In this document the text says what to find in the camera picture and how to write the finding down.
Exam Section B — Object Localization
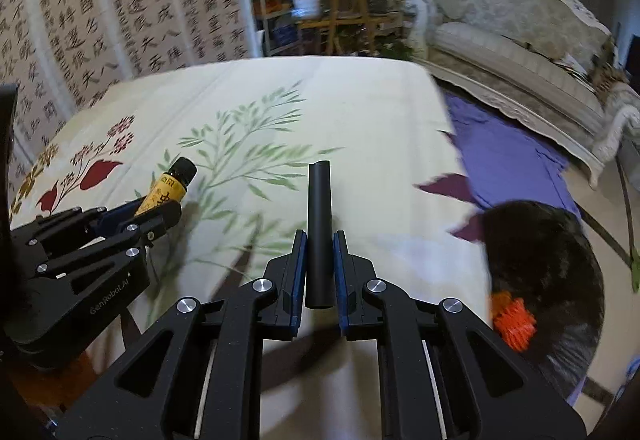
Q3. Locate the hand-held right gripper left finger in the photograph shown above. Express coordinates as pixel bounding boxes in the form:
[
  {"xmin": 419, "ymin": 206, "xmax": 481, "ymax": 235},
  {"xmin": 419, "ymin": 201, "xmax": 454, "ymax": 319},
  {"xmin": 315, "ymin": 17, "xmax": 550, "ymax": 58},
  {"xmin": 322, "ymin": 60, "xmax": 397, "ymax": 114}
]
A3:
[{"xmin": 55, "ymin": 229, "xmax": 308, "ymax": 440}]

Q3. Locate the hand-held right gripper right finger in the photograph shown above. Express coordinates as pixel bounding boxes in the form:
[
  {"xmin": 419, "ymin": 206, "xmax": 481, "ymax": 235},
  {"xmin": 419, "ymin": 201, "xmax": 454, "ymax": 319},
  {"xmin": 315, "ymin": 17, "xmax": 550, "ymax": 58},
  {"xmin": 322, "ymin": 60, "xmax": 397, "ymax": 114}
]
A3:
[{"xmin": 332, "ymin": 229, "xmax": 587, "ymax": 440}]

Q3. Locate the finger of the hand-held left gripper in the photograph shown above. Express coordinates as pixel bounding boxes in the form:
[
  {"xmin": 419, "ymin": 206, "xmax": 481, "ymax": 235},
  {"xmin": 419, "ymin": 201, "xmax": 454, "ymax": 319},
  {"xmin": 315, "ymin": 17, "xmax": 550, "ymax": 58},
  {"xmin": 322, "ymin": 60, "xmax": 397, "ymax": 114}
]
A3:
[
  {"xmin": 12, "ymin": 199, "xmax": 147, "ymax": 261},
  {"xmin": 34, "ymin": 200, "xmax": 184, "ymax": 295}
]

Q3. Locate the yellow label bottle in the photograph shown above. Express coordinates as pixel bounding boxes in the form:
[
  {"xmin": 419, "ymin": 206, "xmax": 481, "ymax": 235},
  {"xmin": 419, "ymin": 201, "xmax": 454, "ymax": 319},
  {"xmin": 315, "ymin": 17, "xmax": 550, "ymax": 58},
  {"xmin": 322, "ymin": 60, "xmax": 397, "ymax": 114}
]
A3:
[{"xmin": 134, "ymin": 157, "xmax": 197, "ymax": 215}]

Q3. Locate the black tube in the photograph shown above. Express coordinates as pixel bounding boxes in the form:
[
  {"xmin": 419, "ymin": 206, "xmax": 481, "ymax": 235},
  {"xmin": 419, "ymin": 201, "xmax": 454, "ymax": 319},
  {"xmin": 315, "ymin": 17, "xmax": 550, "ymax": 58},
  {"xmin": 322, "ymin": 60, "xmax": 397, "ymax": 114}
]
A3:
[{"xmin": 306, "ymin": 161, "xmax": 333, "ymax": 309}]

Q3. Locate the red foam net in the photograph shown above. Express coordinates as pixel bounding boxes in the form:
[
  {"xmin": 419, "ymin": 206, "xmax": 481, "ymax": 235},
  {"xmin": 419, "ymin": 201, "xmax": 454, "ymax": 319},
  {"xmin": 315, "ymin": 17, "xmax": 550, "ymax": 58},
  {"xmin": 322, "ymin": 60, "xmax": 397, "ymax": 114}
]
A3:
[{"xmin": 490, "ymin": 291, "xmax": 538, "ymax": 352}]

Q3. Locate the trash bin with black bag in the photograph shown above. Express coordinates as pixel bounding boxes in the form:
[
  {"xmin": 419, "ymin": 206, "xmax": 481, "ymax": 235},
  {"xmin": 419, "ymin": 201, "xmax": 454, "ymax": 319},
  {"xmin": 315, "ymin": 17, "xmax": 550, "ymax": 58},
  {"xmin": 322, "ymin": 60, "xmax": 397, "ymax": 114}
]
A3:
[{"xmin": 482, "ymin": 201, "xmax": 606, "ymax": 403}]

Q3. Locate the person's orange brown clothing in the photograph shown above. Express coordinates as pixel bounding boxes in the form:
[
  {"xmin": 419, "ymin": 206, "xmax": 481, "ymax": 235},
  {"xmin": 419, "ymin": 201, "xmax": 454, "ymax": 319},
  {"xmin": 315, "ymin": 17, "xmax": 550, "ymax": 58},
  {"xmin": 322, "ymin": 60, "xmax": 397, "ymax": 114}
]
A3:
[{"xmin": 7, "ymin": 355, "xmax": 96, "ymax": 408}]

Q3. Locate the floral tablecloth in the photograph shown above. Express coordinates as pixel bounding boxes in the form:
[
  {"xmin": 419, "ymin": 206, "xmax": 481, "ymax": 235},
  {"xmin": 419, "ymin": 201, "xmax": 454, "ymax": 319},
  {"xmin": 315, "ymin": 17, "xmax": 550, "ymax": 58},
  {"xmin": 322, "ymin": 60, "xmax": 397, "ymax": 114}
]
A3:
[{"xmin": 10, "ymin": 56, "xmax": 493, "ymax": 440}]

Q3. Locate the purple cloth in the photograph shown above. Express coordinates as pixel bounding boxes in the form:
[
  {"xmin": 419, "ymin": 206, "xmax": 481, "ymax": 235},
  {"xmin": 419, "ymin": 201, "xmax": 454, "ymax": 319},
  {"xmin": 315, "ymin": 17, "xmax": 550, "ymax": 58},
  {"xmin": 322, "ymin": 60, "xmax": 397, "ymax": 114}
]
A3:
[{"xmin": 442, "ymin": 92, "xmax": 591, "ymax": 406}]

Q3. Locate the blue printed box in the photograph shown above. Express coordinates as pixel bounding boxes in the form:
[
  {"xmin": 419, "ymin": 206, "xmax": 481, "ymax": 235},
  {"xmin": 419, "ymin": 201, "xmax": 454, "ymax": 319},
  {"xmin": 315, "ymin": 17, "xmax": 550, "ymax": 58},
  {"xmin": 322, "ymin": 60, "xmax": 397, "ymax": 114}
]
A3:
[{"xmin": 272, "ymin": 22, "xmax": 301, "ymax": 45}]

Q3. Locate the metal shelf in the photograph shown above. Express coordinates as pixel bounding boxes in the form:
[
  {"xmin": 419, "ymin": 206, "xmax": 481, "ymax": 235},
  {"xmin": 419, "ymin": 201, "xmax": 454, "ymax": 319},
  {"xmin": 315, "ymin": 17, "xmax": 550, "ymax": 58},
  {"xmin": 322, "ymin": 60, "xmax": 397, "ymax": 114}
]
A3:
[{"xmin": 255, "ymin": 0, "xmax": 302, "ymax": 58}]

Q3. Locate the ornate white sofa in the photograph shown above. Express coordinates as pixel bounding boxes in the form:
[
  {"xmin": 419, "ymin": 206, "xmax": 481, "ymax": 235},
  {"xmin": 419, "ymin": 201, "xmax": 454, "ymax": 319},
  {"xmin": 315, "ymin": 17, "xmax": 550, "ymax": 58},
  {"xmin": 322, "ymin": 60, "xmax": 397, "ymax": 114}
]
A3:
[{"xmin": 400, "ymin": 0, "xmax": 640, "ymax": 191}]

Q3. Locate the green slipper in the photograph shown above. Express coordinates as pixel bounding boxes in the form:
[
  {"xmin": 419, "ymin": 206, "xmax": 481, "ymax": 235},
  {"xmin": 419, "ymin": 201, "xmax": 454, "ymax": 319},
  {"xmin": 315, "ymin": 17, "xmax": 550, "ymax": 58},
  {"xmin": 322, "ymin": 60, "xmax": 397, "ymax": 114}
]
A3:
[{"xmin": 627, "ymin": 245, "xmax": 640, "ymax": 293}]

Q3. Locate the calligraphy wall hanging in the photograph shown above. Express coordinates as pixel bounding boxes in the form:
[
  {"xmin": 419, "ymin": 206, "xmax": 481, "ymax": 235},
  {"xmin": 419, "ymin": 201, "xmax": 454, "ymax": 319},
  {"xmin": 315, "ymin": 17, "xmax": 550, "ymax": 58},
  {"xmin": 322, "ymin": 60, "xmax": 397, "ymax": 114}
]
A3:
[{"xmin": 0, "ymin": 0, "xmax": 251, "ymax": 201}]

